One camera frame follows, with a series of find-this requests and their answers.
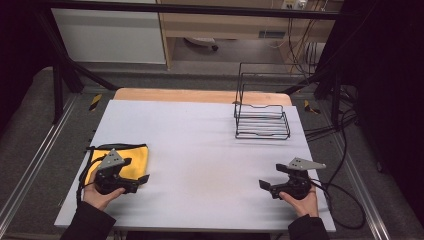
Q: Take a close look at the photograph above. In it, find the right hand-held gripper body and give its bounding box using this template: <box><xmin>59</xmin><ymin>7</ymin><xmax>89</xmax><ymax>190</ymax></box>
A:
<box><xmin>269</xmin><ymin>157</ymin><xmax>327</xmax><ymax>201</ymax></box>

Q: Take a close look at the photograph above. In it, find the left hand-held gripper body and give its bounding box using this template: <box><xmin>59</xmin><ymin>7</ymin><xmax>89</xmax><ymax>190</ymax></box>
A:
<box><xmin>94</xmin><ymin>148</ymin><xmax>139</xmax><ymax>196</ymax></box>

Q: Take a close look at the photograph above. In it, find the yellow bag with black trim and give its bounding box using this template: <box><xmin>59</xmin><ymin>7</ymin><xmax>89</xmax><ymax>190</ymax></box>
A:
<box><xmin>84</xmin><ymin>143</ymin><xmax>150</xmax><ymax>186</ymax></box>

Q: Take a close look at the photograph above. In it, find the black wire rack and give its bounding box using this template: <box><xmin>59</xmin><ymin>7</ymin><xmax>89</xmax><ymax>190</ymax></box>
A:
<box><xmin>233</xmin><ymin>62</ymin><xmax>291</xmax><ymax>141</ymax></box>

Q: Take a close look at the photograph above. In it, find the person's right hand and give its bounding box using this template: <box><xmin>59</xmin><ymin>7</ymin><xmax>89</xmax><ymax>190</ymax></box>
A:
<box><xmin>278</xmin><ymin>185</ymin><xmax>320</xmax><ymax>219</ymax></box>

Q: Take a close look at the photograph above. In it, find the person's left hand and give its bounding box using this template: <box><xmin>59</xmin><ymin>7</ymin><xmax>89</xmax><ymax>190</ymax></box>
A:
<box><xmin>82</xmin><ymin>179</ymin><xmax>127</xmax><ymax>212</ymax></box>

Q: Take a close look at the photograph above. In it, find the white foam board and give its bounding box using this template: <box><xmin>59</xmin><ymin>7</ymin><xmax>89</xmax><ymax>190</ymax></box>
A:
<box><xmin>54</xmin><ymin>99</ymin><xmax>337</xmax><ymax>233</ymax></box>

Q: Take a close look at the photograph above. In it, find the yellow black hazard tape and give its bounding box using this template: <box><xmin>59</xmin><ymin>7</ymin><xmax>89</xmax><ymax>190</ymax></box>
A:
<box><xmin>303</xmin><ymin>99</ymin><xmax>322</xmax><ymax>116</ymax></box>
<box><xmin>88</xmin><ymin>93</ymin><xmax>103</xmax><ymax>112</ymax></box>

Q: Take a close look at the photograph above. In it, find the black metal stand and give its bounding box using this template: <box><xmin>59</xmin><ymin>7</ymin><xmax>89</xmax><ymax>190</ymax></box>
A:
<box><xmin>33</xmin><ymin>9</ymin><xmax>118</xmax><ymax>125</ymax></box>
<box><xmin>282</xmin><ymin>59</ymin><xmax>345</xmax><ymax>130</ymax></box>

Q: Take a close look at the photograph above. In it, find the white cabinet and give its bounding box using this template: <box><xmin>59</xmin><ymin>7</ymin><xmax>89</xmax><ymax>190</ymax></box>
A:
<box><xmin>50</xmin><ymin>7</ymin><xmax>167</xmax><ymax>65</ymax></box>

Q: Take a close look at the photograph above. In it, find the office chair base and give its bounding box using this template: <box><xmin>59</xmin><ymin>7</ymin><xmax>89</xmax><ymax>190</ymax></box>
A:
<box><xmin>182</xmin><ymin>36</ymin><xmax>220</xmax><ymax>52</ymax></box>

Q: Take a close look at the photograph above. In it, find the wooden desk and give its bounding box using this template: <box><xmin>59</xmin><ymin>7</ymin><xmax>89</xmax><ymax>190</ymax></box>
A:
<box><xmin>156</xmin><ymin>0</ymin><xmax>344</xmax><ymax>70</ymax></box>

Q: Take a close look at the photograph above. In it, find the white power strip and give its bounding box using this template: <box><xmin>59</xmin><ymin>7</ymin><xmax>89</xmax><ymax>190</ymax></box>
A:
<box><xmin>281</xmin><ymin>0</ymin><xmax>308</xmax><ymax>11</ymax></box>

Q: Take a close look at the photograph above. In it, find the left hand-held gripper cable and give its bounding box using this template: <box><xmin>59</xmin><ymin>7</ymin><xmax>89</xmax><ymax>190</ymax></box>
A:
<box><xmin>75</xmin><ymin>148</ymin><xmax>105</xmax><ymax>208</ymax></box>

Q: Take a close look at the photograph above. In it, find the hand-held gripper cable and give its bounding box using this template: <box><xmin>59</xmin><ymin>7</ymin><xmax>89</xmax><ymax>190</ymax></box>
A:
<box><xmin>75</xmin><ymin>148</ymin><xmax>105</xmax><ymax>208</ymax></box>
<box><xmin>309</xmin><ymin>129</ymin><xmax>367</xmax><ymax>231</ymax></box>

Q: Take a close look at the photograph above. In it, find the right hand-held gripper cable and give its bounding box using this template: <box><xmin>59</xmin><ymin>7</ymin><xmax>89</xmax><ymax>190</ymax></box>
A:
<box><xmin>309</xmin><ymin>129</ymin><xmax>367</xmax><ymax>231</ymax></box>

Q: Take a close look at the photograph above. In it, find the aluminium floor rail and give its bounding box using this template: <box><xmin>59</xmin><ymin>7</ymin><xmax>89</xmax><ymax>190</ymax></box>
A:
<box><xmin>0</xmin><ymin>94</ymin><xmax>80</xmax><ymax>232</ymax></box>
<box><xmin>332</xmin><ymin>132</ymin><xmax>392</xmax><ymax>240</ymax></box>

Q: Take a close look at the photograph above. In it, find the hanging black cable bundle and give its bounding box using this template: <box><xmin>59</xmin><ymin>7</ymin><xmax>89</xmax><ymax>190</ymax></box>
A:
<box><xmin>285</xmin><ymin>17</ymin><xmax>327</xmax><ymax>77</ymax></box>

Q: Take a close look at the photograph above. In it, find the black metal frame bar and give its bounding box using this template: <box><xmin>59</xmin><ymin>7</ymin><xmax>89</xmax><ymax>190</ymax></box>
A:
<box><xmin>41</xmin><ymin>0</ymin><xmax>342</xmax><ymax>21</ymax></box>

